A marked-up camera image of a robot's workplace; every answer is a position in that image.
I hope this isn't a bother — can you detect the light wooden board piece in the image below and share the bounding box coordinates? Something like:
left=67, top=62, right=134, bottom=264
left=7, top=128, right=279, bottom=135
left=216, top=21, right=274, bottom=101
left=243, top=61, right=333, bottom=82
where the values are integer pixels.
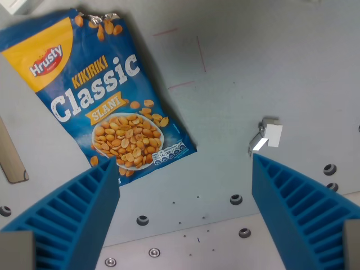
left=0, top=115, right=30, bottom=185

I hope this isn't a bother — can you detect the blue Hrusty peanut bag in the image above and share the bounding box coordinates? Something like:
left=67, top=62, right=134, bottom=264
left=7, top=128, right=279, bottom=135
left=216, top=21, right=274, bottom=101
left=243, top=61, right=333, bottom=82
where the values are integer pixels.
left=0, top=7, right=198, bottom=187

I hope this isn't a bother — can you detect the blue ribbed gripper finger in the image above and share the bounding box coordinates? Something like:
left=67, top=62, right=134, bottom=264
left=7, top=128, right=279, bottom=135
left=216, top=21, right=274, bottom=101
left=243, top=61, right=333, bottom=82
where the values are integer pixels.
left=0, top=156, right=121, bottom=270
left=251, top=153, right=360, bottom=270

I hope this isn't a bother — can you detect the white block with metal bracket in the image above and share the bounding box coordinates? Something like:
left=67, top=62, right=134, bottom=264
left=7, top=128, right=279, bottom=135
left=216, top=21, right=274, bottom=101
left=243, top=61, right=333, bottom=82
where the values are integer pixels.
left=247, top=116, right=284, bottom=156

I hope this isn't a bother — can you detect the white box corner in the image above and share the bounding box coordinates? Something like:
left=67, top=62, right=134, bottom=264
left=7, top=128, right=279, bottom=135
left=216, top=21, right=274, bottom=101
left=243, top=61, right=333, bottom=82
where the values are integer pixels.
left=0, top=0, right=32, bottom=15

